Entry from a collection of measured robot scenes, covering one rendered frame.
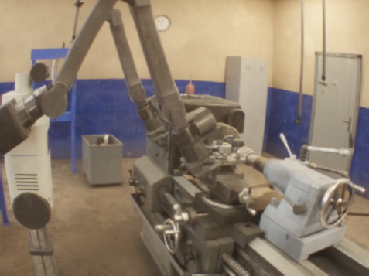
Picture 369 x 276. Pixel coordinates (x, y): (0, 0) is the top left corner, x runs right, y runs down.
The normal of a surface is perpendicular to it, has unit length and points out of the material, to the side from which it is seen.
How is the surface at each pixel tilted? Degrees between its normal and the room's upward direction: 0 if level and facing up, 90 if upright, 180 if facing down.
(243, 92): 90
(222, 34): 90
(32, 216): 90
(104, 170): 90
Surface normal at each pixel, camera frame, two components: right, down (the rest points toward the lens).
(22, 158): 0.36, 0.22
